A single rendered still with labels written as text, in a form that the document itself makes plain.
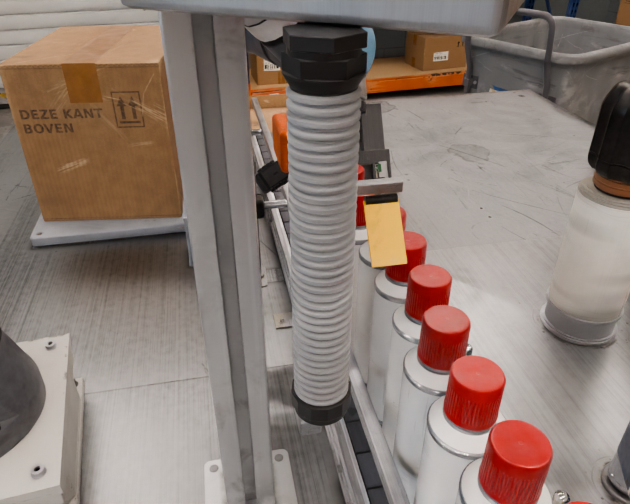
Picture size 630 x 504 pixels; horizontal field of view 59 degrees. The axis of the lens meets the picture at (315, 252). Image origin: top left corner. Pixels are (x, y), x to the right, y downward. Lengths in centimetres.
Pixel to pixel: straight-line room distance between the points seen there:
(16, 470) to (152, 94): 58
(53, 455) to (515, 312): 55
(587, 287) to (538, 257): 20
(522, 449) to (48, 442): 42
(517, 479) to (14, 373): 44
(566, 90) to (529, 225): 164
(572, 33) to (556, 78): 84
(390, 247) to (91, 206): 68
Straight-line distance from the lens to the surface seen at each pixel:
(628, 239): 66
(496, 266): 84
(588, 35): 342
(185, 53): 33
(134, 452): 66
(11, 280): 98
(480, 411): 36
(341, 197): 24
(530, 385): 66
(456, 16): 22
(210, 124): 35
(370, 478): 55
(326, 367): 30
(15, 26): 474
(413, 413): 43
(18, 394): 59
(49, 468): 58
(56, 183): 104
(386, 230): 46
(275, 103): 161
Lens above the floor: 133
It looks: 32 degrees down
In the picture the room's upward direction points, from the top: straight up
